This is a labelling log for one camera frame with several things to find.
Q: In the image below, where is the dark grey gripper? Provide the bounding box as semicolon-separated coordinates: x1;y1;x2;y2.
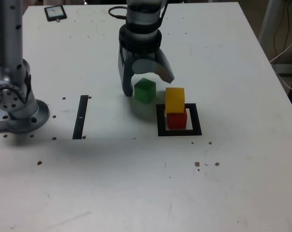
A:
117;46;175;98

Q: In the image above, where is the green cube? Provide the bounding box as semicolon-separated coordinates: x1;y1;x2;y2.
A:
133;77;157;105

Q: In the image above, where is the yellow cube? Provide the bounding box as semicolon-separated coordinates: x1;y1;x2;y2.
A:
165;87;186;114

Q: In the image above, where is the red cube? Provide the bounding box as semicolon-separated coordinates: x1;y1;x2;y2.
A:
166;111;188;130

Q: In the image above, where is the black tape square outline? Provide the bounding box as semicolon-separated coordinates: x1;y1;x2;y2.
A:
156;103;203;137

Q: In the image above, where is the black tape strip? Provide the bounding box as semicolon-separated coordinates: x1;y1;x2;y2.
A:
73;95;89;140

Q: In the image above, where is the black smartphone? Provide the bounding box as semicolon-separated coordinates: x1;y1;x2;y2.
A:
44;4;68;22

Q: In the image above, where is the white post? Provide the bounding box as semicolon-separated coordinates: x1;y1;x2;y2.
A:
258;0;282;50

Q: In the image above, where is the black hanging cable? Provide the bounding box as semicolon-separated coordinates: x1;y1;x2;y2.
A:
273;0;285;58
285;0;292;50

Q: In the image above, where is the white cable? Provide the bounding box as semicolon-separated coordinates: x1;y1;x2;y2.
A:
269;33;292;64
273;64;292;92

